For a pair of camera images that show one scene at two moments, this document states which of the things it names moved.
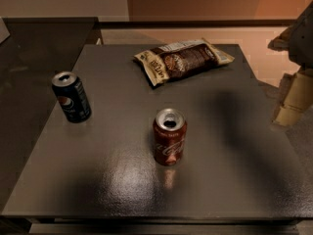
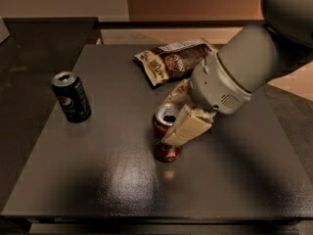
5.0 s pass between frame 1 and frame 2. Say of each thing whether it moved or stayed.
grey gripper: moved
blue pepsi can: stayed
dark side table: stayed
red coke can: stayed
